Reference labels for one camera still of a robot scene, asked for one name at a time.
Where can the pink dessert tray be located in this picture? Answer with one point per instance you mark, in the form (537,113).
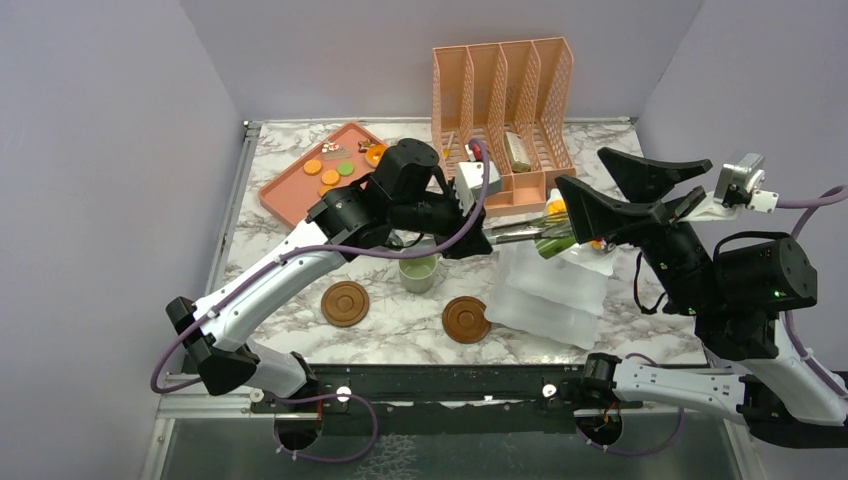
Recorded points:
(290,195)

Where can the brown star cookie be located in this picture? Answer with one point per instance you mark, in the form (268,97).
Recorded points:
(364,146)

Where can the green layered cake slice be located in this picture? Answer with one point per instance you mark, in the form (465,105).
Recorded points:
(554,242)

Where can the tan box in organizer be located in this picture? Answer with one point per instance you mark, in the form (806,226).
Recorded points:
(517,155)

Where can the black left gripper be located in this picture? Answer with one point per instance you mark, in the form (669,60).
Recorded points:
(672,247)

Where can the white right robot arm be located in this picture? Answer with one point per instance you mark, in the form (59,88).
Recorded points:
(741,301)

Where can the right brown wooden coaster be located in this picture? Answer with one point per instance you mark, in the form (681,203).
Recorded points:
(464,321)

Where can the orange round biscuit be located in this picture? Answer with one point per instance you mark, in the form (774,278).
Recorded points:
(312,167)

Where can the orange glazed donut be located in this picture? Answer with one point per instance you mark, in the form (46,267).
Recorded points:
(374,154)

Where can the yellow frosted donut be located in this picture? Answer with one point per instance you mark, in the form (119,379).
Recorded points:
(556,207)

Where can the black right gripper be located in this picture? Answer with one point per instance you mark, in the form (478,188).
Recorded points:
(458,227)

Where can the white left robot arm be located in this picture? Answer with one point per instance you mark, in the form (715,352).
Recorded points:
(346,223)

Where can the brown wooden coaster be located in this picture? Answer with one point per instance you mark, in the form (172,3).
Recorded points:
(464,321)
(345,303)

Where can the white tiered dessert stand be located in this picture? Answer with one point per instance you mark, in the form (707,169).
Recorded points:
(560,298)

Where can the light green ceramic mug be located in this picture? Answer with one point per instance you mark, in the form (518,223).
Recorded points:
(417,275)

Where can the green macaron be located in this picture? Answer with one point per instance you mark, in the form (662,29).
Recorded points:
(345,168)

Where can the pink mesh file organizer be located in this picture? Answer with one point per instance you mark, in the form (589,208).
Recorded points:
(484,90)

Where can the left brown wooden coaster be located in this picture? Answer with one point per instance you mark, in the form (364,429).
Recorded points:
(345,303)

